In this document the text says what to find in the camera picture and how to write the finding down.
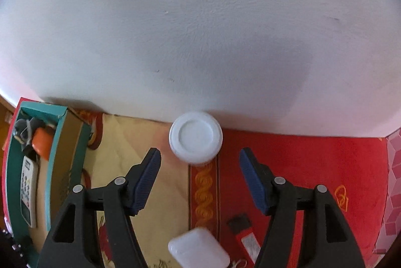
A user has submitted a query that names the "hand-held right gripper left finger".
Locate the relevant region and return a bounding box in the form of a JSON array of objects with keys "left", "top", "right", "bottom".
[{"left": 37, "top": 148, "right": 162, "bottom": 268}]

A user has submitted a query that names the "white jar orange label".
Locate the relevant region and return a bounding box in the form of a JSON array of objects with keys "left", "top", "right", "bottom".
[{"left": 169, "top": 111, "right": 224, "bottom": 165}]

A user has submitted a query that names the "monkey toy orange base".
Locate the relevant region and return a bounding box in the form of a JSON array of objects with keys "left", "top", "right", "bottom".
[{"left": 31, "top": 118, "right": 55, "bottom": 160}]

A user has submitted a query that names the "white earbud case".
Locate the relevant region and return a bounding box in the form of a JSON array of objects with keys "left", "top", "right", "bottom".
[{"left": 168, "top": 228, "right": 231, "bottom": 268}]

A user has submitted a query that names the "polka dot bag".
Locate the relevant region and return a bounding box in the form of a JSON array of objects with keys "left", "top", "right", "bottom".
[{"left": 0, "top": 229, "right": 32, "bottom": 259}]

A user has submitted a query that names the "white remote control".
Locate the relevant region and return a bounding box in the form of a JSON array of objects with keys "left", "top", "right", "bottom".
[{"left": 20, "top": 155, "right": 40, "bottom": 228}]

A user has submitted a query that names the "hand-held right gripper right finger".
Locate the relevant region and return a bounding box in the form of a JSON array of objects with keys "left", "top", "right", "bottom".
[{"left": 240, "top": 148, "right": 365, "bottom": 268}]

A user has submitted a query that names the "pink patterned box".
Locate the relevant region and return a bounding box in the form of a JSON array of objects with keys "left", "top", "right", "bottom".
[{"left": 373, "top": 127, "right": 401, "bottom": 256}]

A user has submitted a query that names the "red patterned blanket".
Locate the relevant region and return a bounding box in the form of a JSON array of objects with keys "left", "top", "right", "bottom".
[{"left": 0, "top": 97, "right": 395, "bottom": 268}]

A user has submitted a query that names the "teal cardboard box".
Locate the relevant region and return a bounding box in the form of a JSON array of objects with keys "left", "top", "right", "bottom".
[{"left": 2, "top": 98, "right": 92, "bottom": 268}]

